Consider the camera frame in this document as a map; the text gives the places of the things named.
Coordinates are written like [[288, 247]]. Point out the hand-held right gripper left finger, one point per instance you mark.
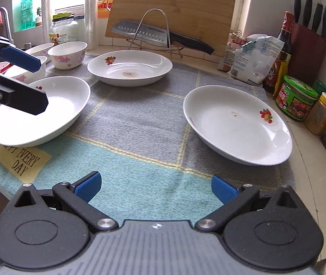
[[89, 188]]

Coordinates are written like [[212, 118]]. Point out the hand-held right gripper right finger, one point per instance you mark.
[[223, 190]]

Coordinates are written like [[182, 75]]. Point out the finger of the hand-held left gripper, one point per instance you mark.
[[19, 58], [22, 98]]

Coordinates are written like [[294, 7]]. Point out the large white bowl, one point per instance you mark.
[[23, 76]]

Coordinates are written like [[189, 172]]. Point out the white plate with fruit print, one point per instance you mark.
[[55, 111], [231, 133], [142, 63]]

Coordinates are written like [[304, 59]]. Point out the small white bowl pink flowers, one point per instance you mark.
[[66, 54]]

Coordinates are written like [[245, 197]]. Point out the metal faucet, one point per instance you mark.
[[6, 25]]

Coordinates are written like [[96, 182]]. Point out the small potted plant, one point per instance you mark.
[[38, 19]]

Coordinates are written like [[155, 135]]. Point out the green detergent bottle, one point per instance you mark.
[[26, 8]]

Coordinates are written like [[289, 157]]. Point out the white plastic bag roll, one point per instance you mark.
[[46, 14]]

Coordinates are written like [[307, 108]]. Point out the glass jar with green lid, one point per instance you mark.
[[65, 31]]

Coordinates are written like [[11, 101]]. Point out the grey and teal checked towel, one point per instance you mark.
[[140, 137]]

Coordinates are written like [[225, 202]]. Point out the stack of clear plastic cups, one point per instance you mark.
[[91, 14]]

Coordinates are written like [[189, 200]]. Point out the sauce jar with green lid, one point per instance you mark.
[[296, 100]]

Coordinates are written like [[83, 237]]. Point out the yellow spice jar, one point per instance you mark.
[[319, 114]]

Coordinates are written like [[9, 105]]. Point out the orange and white packet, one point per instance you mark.
[[229, 58]]

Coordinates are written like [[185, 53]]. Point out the white powder bag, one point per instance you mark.
[[254, 60]]

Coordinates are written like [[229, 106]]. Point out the green bottle cap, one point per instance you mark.
[[321, 87]]

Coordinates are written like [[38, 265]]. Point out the dark sauce bottle red cap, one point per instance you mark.
[[284, 48]]

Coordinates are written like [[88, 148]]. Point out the dark red knife block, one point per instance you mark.
[[306, 54]]

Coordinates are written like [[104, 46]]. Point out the bamboo cutting board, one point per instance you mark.
[[180, 3]]

